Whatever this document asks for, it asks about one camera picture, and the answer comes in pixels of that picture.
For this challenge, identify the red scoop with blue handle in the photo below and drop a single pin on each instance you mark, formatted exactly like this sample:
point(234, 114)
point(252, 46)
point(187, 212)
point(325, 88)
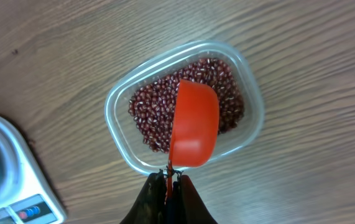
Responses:
point(195, 127)

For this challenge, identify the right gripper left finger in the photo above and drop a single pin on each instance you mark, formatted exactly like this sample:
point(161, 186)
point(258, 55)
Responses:
point(149, 207)

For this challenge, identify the white digital kitchen scale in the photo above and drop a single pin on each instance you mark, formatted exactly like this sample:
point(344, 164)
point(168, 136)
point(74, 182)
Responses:
point(25, 194)

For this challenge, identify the red beans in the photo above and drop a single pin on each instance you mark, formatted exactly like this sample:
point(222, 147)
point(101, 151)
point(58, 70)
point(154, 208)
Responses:
point(153, 106)

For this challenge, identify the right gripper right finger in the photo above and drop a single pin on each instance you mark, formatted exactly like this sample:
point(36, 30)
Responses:
point(188, 207)

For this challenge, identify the clear plastic food container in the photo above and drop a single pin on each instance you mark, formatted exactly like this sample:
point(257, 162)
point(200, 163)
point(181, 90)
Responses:
point(128, 138)

